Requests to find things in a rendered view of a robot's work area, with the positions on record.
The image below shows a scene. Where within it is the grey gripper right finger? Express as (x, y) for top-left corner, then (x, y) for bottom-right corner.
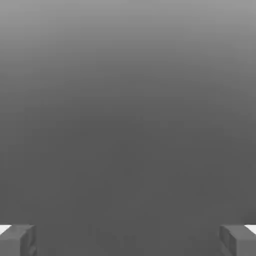
(218, 224), (256, 256)

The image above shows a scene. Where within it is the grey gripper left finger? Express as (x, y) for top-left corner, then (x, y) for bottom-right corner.
(0, 224), (38, 256)

